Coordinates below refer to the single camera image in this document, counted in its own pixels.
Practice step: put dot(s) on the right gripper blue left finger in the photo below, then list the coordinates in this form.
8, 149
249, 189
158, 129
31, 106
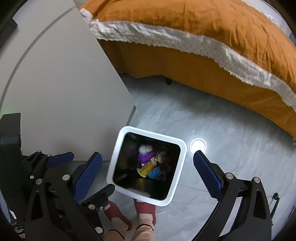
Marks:
71, 191

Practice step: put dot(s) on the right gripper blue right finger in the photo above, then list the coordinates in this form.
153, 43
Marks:
253, 218

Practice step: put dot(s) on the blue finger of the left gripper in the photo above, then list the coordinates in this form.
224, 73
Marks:
60, 159
94, 204

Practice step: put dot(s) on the white square trash bin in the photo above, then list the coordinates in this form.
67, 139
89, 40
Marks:
122, 172

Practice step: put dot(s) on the yellow can in bin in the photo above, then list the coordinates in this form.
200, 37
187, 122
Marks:
146, 168

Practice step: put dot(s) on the purple wrapper in bin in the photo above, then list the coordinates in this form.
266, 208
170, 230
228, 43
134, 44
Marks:
144, 158

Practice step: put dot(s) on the blue wrapper in bin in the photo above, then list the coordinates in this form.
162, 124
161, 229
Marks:
155, 173

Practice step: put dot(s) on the white crumpled tissue in bin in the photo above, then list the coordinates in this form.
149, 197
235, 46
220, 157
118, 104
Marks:
144, 149

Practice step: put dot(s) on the white bedside cabinet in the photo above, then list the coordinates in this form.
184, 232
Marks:
57, 76

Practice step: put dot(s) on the orange bed with white trim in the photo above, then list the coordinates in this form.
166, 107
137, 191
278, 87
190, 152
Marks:
225, 48

